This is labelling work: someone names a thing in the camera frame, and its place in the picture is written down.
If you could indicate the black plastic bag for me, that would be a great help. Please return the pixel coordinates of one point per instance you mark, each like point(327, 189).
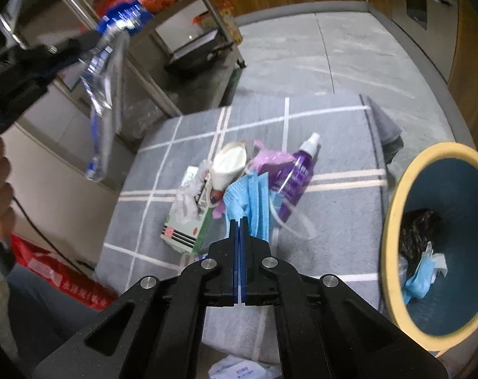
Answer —
point(416, 233)

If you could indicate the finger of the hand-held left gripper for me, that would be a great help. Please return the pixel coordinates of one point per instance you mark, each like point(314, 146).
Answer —
point(73, 43)
point(61, 67)

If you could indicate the steel built-in oven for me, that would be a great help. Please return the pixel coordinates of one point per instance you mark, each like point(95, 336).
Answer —
point(416, 8)

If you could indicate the person's leg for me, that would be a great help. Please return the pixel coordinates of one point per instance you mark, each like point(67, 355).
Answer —
point(37, 323)

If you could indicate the blue wet wipe pack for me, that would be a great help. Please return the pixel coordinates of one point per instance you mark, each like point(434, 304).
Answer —
point(105, 87)

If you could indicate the clear plastic floor bag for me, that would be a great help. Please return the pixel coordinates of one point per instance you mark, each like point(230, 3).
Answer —
point(140, 122)

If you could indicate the blue face mask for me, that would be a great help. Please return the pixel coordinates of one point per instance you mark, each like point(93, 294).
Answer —
point(247, 201)
point(420, 280)

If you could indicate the blue bin with yellow rim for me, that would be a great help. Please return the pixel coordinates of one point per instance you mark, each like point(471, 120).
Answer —
point(460, 205)

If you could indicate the white plastic bag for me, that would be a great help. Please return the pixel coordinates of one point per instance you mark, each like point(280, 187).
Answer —
point(187, 201)

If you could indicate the clear bag of snacks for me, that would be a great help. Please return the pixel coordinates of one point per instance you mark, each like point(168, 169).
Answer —
point(223, 19)

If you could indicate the white wet wipe pack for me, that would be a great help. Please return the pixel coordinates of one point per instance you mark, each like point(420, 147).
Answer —
point(243, 371)

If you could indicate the purple plastic bag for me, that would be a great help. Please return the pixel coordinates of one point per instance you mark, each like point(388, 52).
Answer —
point(270, 160)

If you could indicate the metal shelf rack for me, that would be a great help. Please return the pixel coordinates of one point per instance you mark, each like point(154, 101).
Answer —
point(152, 83)

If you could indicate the purple spray bottle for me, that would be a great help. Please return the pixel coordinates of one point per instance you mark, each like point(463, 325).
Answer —
point(294, 177)

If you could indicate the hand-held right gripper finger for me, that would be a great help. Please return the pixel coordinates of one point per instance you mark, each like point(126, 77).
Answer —
point(235, 272)
point(243, 272)

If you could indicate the white green medicine box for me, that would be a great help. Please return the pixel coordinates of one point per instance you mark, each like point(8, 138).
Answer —
point(187, 233)

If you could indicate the grey checked rug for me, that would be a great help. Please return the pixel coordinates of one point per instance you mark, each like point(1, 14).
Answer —
point(322, 225)

